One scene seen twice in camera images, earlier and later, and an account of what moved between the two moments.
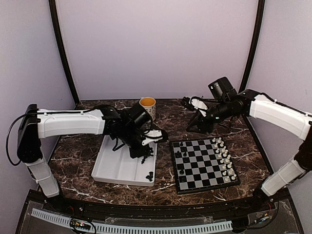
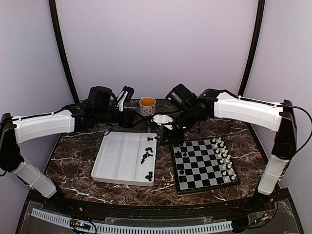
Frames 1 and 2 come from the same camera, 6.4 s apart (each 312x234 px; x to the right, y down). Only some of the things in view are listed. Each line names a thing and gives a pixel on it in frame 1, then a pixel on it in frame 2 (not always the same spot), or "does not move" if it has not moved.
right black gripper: (204, 126) to (175, 139)
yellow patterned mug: (149, 104) does not move
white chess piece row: (224, 158) does not move
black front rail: (230, 208) does not move
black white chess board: (203, 164) does not move
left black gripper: (134, 153) to (127, 121)
